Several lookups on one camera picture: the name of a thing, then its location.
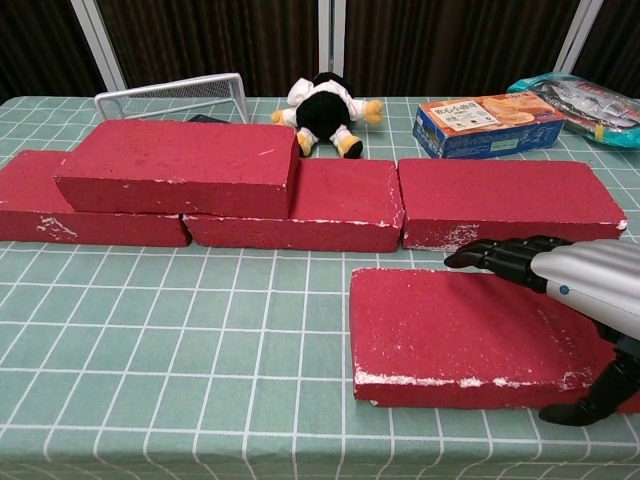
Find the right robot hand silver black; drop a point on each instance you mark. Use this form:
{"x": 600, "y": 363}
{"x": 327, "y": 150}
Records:
{"x": 595, "y": 280}

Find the red brick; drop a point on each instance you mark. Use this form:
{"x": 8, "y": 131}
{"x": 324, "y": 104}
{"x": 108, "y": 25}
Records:
{"x": 175, "y": 160}
{"x": 25, "y": 180}
{"x": 345, "y": 192}
{"x": 450, "y": 330}
{"x": 500, "y": 195}

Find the teal plastic snack bag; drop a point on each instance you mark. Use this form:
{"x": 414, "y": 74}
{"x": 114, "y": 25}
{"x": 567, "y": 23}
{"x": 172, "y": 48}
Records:
{"x": 585, "y": 107}

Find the blue orange biscuit box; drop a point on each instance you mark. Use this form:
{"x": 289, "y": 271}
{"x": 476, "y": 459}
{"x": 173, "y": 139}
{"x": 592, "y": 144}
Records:
{"x": 480, "y": 125}

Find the black white plush toy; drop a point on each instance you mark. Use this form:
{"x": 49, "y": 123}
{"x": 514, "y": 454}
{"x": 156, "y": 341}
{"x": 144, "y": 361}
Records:
{"x": 322, "y": 112}

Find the green checked tablecloth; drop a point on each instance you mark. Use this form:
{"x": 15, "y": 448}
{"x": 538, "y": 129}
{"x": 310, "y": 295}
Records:
{"x": 200, "y": 350}

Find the dark blue flat case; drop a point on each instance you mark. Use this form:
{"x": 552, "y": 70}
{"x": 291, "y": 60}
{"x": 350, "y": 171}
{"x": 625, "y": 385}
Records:
{"x": 210, "y": 119}

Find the white metal mesh rack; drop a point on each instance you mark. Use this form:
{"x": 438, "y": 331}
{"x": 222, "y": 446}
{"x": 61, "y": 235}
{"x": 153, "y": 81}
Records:
{"x": 220, "y": 86}

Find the dark brown curtain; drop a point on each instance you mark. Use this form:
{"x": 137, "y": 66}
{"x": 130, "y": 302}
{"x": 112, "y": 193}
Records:
{"x": 220, "y": 40}

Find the white metal frame post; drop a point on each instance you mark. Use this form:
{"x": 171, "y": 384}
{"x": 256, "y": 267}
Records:
{"x": 97, "y": 45}
{"x": 580, "y": 35}
{"x": 332, "y": 35}

